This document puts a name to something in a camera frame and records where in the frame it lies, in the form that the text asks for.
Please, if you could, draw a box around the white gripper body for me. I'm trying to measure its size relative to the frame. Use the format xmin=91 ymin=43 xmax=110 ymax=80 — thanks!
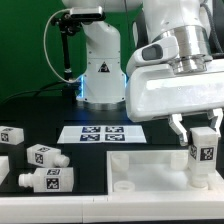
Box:
xmin=126 ymin=59 xmax=224 ymax=122

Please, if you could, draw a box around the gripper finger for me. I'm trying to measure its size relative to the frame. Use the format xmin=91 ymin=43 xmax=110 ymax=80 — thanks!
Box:
xmin=207 ymin=108 xmax=223 ymax=136
xmin=168 ymin=114 xmax=188 ymax=146

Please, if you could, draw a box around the white square table top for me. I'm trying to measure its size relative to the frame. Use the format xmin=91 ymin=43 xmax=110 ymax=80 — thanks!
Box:
xmin=105 ymin=149 xmax=221 ymax=195

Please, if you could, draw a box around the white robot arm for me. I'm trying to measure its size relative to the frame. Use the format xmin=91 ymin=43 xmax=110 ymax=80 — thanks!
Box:
xmin=125 ymin=0 xmax=224 ymax=145

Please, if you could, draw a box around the white fiducial marker sheet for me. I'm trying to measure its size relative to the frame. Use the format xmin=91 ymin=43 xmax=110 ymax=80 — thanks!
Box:
xmin=57 ymin=125 xmax=146 ymax=144

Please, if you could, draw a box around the white U-shaped obstacle fence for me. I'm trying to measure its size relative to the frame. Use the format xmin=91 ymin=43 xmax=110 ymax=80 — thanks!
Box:
xmin=0 ymin=152 xmax=224 ymax=224

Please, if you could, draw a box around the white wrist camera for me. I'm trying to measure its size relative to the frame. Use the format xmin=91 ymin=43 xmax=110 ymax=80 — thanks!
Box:
xmin=126 ymin=36 xmax=179 ymax=75

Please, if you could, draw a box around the grey camera cable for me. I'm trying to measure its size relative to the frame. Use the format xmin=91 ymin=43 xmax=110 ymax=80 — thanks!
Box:
xmin=0 ymin=8 xmax=83 ymax=104

